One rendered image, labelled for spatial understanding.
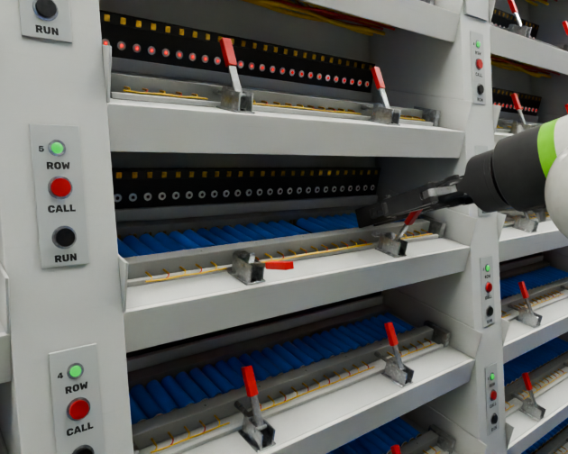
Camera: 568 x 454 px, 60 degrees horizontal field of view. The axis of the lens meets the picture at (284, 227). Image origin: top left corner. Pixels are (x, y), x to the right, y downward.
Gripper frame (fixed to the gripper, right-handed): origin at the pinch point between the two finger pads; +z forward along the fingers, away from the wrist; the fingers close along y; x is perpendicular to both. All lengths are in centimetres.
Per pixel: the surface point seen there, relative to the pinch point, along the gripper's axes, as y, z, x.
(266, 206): -12.0, 12.7, 4.7
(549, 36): 88, 2, 45
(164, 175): -29.6, 10.3, 9.4
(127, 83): -37.6, -0.4, 16.7
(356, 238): -3.8, 2.7, -3.0
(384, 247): -1.0, 0.1, -5.2
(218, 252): -28.7, 1.7, -2.6
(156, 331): -39.0, -1.0, -9.8
